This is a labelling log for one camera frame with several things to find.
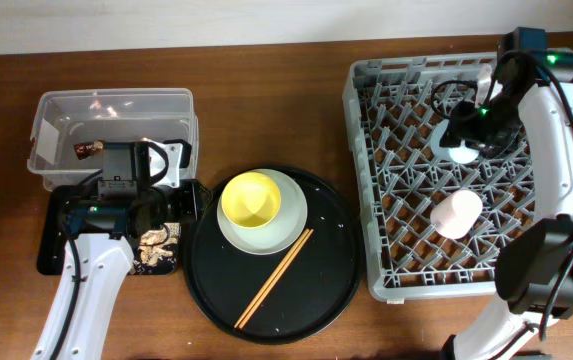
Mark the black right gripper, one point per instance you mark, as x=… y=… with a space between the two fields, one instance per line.
x=459 y=128

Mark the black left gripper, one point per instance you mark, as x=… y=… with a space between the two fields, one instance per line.
x=188 y=191

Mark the food scraps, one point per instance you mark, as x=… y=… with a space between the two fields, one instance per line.
x=157 y=252

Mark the blue plastic cup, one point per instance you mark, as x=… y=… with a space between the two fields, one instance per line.
x=459 y=155

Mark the brown gold snack wrapper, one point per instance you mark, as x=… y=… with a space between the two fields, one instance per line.
x=88 y=149

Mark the pink plastic cup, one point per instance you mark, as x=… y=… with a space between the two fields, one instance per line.
x=456 y=214

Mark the yellow bowl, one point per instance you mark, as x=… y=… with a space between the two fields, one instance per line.
x=251 y=200

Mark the pale green plate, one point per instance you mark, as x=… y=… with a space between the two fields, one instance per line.
x=281 y=232

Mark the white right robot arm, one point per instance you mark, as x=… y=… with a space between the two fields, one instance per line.
x=530 y=93

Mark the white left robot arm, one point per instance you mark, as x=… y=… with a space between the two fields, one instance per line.
x=93 y=245

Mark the black square food-waste tray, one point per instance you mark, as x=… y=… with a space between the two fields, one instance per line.
x=50 y=258

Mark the clear plastic waste bin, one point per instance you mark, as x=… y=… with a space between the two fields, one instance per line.
x=66 y=118

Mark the round black serving tray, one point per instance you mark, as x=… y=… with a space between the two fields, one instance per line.
x=315 y=289

